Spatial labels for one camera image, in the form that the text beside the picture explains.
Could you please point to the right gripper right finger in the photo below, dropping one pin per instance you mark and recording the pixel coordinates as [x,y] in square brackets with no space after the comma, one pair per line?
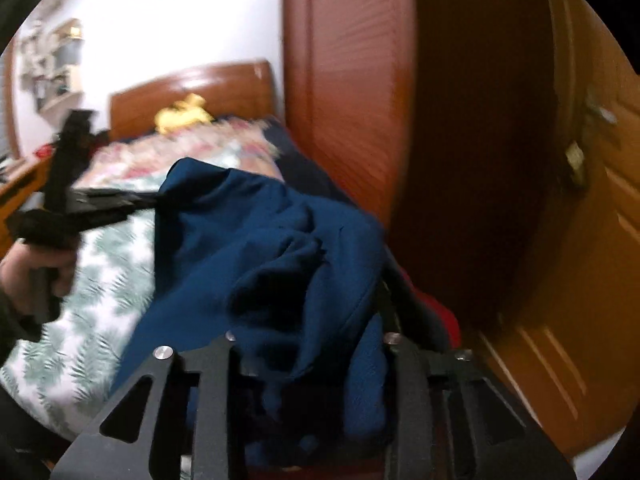
[456,420]

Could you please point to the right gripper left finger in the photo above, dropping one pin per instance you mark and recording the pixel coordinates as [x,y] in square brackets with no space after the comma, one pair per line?
[137,433]

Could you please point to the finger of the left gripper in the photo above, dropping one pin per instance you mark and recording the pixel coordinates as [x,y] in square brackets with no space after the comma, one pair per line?
[98,219]
[112,198]

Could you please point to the navy blue jacket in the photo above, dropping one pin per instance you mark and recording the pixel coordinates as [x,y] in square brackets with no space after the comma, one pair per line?
[293,278]

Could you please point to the person's left hand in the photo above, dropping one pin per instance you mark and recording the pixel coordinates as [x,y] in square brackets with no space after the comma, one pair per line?
[22,263]

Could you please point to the long wooden desk cabinet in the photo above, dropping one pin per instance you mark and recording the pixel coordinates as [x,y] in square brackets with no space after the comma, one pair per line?
[25,181]

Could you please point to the floral bed quilt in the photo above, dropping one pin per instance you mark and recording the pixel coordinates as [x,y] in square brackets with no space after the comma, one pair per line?
[143,163]

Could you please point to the red cloth item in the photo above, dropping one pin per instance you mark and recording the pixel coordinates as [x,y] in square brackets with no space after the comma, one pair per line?
[445,317]

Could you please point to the palm leaf print blanket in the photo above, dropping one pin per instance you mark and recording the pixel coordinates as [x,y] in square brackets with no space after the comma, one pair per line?
[63,380]

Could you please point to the yellow plush toy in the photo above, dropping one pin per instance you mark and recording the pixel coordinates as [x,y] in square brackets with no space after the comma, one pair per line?
[182,114]

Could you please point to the wooden room door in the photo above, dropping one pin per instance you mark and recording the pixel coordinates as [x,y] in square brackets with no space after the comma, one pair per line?
[568,344]

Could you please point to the wooden bed headboard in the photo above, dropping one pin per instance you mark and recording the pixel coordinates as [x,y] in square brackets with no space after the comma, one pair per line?
[244,89]

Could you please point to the louvered wooden wardrobe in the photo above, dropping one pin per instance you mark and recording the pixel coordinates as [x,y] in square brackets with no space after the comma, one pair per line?
[437,117]

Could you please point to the white wall shelf unit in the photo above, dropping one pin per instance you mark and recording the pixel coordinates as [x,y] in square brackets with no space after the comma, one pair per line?
[51,63]

